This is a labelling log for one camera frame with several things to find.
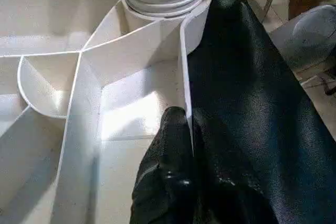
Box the white plastic table top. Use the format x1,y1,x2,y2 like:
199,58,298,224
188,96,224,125
0,0,213,224

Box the black work mat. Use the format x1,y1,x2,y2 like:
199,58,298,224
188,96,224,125
0,0,336,224

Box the grey round floor base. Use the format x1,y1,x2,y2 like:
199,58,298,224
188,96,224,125
269,5,336,75

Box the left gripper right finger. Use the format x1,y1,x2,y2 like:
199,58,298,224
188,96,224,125
192,110,279,224

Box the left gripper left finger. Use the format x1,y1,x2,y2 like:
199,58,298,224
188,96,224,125
130,106,196,224

